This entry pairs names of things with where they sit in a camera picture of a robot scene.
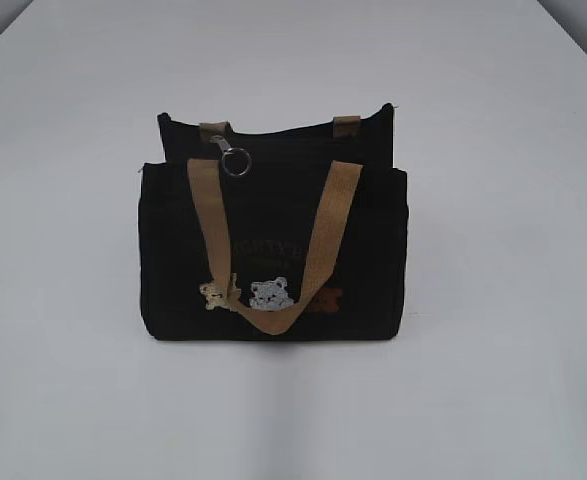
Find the black canvas tote bag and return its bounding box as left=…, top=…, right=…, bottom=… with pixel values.
left=138, top=104, right=409, bottom=342

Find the silver zipper pull ring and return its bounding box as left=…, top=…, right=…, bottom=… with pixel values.
left=210, top=135, right=252, bottom=179

